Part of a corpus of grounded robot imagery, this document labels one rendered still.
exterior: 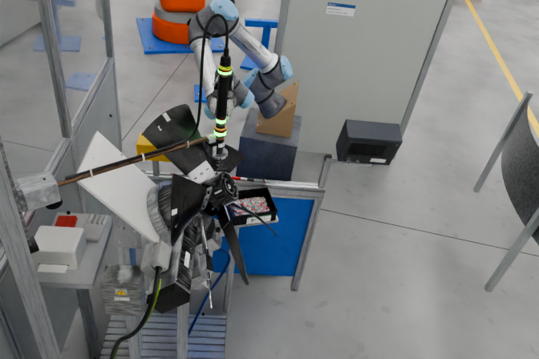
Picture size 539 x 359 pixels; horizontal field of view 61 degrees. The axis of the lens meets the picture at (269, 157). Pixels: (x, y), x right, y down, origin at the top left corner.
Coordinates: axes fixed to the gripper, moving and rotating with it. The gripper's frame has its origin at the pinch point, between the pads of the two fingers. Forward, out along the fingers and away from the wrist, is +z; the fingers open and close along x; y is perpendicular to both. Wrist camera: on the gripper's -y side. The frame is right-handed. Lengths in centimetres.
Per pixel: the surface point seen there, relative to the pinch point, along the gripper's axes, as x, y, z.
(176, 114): 15.9, 7.3, -7.2
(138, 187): 28.1, 32.2, 6.4
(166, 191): 17.9, 33.1, 6.5
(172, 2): 64, 96, -369
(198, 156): 7.0, 19.9, 0.7
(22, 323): 70, 86, 30
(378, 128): -72, 25, -38
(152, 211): 21.8, 36.4, 13.8
